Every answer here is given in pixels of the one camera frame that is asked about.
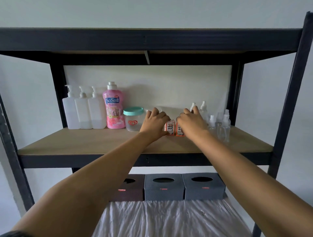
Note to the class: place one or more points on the person's left hand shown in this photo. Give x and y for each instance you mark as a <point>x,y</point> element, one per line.
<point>155,124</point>

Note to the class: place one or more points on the person's right hand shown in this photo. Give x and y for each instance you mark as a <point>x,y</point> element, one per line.
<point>193,124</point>

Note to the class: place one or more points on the person's left thumb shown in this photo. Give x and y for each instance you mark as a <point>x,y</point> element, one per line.
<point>168,133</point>

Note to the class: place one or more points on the person's right thumb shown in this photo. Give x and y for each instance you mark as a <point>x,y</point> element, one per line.
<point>180,122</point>

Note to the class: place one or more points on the person's left forearm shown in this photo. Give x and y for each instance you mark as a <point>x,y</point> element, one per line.
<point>93,180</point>

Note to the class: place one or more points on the person's right forearm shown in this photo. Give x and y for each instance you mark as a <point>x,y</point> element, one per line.
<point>244,175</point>

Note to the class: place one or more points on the orange ink box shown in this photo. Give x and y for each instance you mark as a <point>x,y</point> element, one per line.
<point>169,125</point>
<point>180,131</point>

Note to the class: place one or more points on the clear jar with teal lid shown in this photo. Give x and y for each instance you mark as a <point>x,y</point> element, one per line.
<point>133,120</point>

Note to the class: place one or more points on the group of clear spray bottles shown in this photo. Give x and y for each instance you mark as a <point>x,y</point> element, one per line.
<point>223,129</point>

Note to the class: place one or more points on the grey tissue box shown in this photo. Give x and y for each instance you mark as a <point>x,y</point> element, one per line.
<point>163,190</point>
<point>204,189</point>

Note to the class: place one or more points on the pink fabric softener bottle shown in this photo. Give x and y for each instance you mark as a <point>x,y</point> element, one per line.
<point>113,109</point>

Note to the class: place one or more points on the brown tissue box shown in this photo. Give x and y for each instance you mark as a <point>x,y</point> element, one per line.
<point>129,191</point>

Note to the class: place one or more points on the white pump bottle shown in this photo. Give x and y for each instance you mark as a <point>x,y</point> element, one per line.
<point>83,114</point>
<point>97,114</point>
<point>69,114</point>

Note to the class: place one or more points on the wooden shelf board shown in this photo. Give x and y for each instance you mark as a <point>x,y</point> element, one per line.
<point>85,141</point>

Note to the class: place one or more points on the white plastic sheet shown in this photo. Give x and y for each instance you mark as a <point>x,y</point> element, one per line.
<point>171,219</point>

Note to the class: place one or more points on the black metal shelving rack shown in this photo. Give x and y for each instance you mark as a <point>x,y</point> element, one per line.
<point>146,39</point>

